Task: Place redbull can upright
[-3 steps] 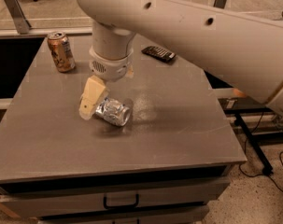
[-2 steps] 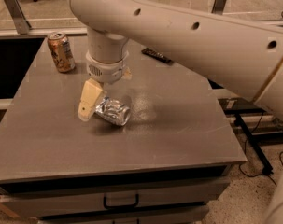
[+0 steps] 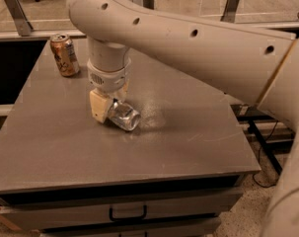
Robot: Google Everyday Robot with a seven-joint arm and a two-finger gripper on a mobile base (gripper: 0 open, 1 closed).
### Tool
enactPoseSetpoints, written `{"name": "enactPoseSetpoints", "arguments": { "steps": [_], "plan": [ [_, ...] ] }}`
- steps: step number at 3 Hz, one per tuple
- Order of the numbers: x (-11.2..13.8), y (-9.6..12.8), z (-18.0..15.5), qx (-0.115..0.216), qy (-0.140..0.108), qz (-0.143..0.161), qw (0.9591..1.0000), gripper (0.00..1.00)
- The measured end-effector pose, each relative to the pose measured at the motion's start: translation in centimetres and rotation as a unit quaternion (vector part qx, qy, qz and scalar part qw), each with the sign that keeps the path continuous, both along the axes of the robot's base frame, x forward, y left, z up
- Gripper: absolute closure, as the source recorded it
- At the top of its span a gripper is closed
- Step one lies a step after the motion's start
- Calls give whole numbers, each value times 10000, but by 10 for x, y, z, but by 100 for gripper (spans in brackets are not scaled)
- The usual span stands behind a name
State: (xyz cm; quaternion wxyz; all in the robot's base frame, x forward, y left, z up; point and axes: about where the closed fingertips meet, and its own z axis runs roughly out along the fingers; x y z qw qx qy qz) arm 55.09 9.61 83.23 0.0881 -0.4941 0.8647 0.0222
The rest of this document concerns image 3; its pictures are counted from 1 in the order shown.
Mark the orange soda can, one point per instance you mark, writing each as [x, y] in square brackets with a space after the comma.
[64, 54]

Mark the black metal frame leg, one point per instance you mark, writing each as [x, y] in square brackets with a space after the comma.
[268, 152]

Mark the right metal bracket post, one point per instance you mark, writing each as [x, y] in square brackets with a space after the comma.
[230, 11]

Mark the upper grey drawer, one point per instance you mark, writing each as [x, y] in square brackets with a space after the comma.
[126, 209]

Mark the left metal bracket post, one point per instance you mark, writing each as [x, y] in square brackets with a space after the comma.
[23, 26]

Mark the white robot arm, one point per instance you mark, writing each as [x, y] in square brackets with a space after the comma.
[257, 66]

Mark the crushed silver redbull can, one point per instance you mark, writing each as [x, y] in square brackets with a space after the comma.
[124, 116]

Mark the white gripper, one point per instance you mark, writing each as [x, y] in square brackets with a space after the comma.
[109, 79]

